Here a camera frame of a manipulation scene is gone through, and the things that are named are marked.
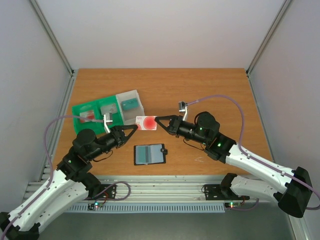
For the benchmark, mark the left frame post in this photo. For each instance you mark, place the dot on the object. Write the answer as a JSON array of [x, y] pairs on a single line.
[[47, 28]]

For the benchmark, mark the teal credit card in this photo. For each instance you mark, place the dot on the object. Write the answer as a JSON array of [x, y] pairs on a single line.
[[129, 104]]

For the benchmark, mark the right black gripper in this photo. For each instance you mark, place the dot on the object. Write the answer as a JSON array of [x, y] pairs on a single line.
[[174, 125]]

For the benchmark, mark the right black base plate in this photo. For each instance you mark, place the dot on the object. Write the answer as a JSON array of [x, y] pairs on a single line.
[[213, 192]]

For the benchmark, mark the teal card in holder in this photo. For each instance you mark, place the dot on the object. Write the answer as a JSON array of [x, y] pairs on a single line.
[[142, 155]]

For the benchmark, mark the grey credit card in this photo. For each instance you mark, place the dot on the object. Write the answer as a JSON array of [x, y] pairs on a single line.
[[109, 108]]

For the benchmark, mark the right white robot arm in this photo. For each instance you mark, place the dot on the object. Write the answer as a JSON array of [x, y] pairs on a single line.
[[289, 188]]

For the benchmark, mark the aluminium rail frame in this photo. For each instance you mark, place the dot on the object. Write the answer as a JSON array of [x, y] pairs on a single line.
[[185, 188]]

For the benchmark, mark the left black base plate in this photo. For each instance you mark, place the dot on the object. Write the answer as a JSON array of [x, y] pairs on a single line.
[[107, 191]]

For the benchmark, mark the frame post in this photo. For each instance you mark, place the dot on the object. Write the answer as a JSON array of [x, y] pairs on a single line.
[[286, 4], [47, 28]]

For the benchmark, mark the green plastic tray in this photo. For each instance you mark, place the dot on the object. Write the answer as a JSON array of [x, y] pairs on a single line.
[[95, 110]]

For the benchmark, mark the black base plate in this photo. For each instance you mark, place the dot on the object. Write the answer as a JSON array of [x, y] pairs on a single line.
[[213, 192], [107, 191]]

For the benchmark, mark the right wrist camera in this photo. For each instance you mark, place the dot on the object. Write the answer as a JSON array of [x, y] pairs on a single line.
[[183, 109]]

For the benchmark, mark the grey slotted cable duct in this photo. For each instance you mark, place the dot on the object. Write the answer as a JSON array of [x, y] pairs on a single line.
[[146, 208]]

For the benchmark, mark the right frame post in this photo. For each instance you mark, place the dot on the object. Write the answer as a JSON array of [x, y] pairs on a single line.
[[286, 4]]

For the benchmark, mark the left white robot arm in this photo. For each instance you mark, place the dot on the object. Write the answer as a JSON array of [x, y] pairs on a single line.
[[69, 183]]

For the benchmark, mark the clear plastic tray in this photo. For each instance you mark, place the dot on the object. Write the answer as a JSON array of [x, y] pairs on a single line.
[[128, 117]]

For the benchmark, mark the black card holder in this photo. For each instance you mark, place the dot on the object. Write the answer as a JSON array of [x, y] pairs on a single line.
[[157, 153]]

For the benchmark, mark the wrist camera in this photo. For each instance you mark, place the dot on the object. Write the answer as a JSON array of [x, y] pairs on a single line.
[[183, 109], [107, 120]]

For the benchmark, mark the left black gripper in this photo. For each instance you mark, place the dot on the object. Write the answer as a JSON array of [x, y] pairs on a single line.
[[118, 131]]

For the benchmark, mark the red white card in tray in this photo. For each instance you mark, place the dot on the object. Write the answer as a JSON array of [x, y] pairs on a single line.
[[86, 114]]

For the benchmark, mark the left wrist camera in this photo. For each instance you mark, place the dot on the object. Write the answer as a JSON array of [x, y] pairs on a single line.
[[107, 120]]

